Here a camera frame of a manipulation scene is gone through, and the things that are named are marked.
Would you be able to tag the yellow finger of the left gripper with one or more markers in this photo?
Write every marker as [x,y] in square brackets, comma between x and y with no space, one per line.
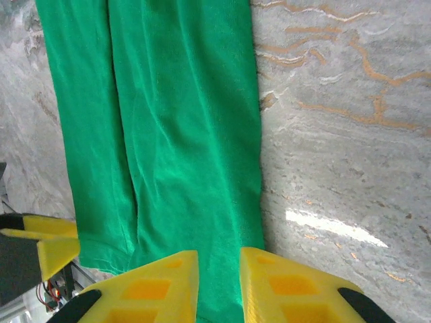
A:
[43,227]
[57,255]

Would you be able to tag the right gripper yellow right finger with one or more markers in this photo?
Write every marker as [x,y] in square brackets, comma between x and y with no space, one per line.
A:
[289,289]

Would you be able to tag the green t-shirt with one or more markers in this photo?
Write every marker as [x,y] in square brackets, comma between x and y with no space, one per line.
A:
[168,117]

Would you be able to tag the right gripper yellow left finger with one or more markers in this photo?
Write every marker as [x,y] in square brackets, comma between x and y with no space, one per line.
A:
[151,289]

